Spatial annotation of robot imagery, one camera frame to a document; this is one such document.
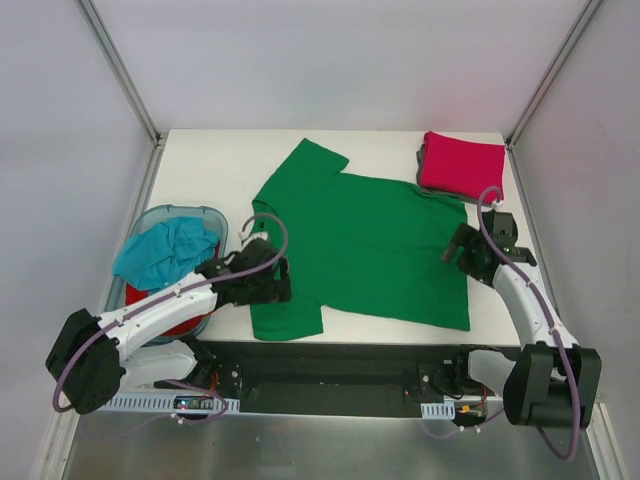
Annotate green t shirt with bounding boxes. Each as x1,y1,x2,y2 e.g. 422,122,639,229
250,139,470,341

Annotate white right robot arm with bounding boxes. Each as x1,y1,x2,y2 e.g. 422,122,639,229
442,211,602,429

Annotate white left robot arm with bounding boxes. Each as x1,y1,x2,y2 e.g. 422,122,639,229
45,239,292,415

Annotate folded magenta t shirt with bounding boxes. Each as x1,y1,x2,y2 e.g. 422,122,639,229
418,130,506,204

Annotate folded grey t shirt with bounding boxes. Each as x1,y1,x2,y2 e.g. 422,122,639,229
414,144,503,207

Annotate teal t shirt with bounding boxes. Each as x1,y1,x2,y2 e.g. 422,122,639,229
112,216,220,292

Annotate red t shirt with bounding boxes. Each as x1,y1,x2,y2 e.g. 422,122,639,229
125,284,211,342

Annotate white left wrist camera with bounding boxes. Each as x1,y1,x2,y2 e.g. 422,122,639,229
237,230,274,249

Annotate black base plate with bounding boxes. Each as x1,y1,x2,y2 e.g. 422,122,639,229
181,340,492,418

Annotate right white cable duct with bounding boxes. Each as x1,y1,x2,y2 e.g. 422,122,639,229
420,402,456,420

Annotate white cable duct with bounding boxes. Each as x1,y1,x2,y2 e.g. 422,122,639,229
100,393,240,415
420,402,456,420

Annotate left white cable duct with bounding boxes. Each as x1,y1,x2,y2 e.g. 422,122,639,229
100,393,240,415

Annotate right aluminium frame post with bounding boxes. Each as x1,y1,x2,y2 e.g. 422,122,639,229
505,0,607,150

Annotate aluminium frame post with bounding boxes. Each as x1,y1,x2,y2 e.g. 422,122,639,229
505,0,607,150
75,0,161,145

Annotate left aluminium frame post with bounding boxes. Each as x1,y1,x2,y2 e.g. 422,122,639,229
75,0,161,145

